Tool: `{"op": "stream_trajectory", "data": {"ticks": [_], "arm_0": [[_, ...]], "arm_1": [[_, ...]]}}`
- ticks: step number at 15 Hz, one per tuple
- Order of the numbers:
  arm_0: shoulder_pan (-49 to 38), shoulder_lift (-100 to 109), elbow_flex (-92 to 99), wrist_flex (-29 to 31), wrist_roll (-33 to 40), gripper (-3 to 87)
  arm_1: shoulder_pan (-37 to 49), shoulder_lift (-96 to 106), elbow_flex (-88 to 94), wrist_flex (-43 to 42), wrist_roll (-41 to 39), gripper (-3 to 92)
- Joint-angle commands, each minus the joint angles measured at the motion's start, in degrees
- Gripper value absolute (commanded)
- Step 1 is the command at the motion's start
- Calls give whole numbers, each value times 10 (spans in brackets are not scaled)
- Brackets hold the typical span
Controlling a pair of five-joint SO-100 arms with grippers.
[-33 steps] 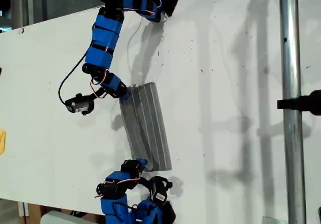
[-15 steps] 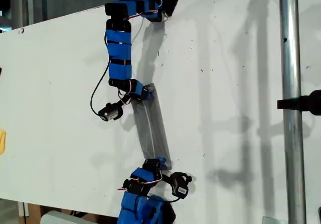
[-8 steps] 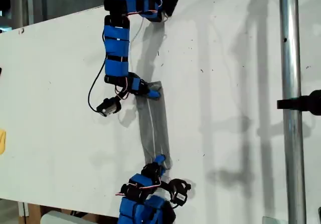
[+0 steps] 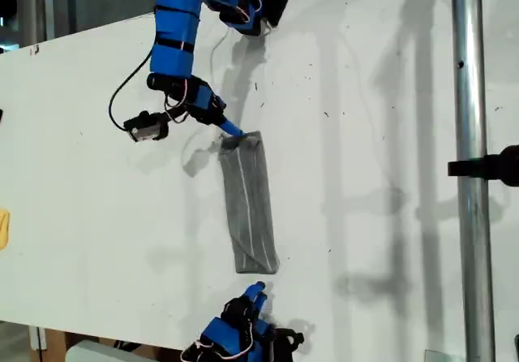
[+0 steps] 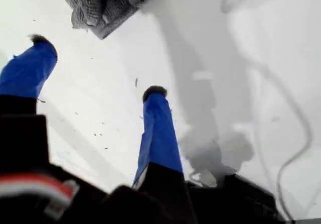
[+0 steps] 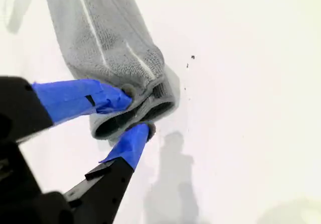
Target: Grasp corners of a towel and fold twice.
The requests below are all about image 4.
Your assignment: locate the grey striped towel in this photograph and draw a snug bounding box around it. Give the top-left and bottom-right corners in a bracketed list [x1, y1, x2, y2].
[217, 130, 281, 276]

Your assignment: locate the white plastic box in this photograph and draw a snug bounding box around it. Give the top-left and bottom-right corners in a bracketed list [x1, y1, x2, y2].
[64, 339, 159, 362]

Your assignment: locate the yellow soft object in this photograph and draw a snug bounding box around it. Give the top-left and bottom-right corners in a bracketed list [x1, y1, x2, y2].
[0, 208, 11, 252]

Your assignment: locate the black clamp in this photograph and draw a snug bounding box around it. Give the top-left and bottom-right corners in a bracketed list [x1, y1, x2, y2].
[447, 144, 519, 187]

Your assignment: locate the red white servo wire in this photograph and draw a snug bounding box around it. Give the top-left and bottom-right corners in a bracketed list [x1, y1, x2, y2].
[164, 78, 191, 124]

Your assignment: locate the short black camera stalk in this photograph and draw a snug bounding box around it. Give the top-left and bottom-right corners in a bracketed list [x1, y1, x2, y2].
[161, 110, 191, 124]

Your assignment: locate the black camera box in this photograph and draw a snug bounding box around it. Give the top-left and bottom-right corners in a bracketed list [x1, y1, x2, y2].
[272, 325, 306, 362]
[122, 110, 170, 143]

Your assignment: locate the black camera cable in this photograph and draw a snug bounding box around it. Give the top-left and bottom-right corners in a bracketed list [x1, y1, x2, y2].
[108, 45, 157, 131]

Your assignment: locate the steel post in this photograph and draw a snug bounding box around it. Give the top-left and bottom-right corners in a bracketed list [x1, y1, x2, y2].
[450, 0, 496, 362]

